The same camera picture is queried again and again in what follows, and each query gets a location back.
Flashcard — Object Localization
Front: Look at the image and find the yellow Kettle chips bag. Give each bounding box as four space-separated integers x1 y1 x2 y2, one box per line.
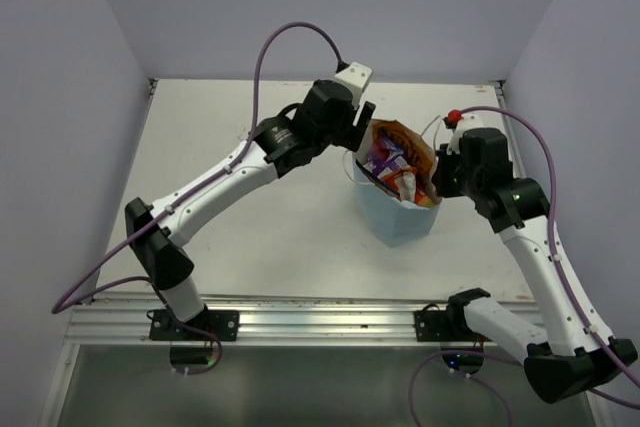
372 119 437 197

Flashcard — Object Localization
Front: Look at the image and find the orange snack packet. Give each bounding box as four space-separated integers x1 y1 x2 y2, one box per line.
379 167 436 208

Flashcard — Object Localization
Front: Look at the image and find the purple snack packet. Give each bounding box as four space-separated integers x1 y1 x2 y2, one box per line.
364 136 412 179

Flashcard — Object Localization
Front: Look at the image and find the light blue paper bag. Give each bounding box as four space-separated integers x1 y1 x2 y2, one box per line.
342 119 441 247

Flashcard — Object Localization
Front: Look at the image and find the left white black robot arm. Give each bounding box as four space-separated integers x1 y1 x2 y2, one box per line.
125 77 375 340

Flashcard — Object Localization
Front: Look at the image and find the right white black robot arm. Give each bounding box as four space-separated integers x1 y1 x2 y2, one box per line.
434 127 638 403

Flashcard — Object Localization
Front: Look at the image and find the red emergency knob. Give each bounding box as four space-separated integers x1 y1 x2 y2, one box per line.
443 109 463 130

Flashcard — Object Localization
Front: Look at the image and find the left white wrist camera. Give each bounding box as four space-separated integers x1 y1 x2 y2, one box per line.
333 62 373 109

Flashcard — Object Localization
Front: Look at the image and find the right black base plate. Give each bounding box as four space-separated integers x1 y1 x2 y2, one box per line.
413 304 489 343

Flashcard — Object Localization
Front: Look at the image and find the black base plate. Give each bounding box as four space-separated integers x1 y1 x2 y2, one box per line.
413 304 489 343
146 309 240 342

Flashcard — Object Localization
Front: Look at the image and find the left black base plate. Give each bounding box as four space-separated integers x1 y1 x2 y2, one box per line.
146 309 240 342

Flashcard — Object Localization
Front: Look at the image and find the aluminium mounting rail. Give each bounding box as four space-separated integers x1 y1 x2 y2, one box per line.
63 296 549 347

